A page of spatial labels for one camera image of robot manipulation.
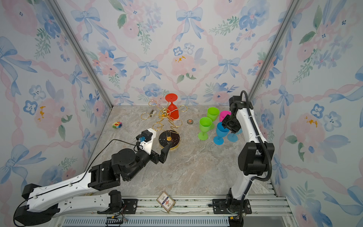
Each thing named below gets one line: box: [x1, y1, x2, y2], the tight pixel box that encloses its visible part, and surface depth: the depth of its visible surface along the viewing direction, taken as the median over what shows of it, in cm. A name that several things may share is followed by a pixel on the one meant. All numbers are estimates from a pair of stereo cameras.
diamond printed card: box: [155, 191, 176, 213], surface depth 76 cm
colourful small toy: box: [112, 121, 123, 129], surface depth 108 cm
